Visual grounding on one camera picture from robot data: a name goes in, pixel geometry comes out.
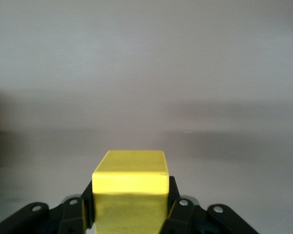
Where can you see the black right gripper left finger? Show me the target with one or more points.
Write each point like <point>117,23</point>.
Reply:
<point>73,214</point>

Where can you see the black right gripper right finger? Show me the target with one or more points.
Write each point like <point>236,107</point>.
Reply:
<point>183,214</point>

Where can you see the yellow wooden block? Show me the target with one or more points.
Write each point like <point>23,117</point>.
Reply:
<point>130,180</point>

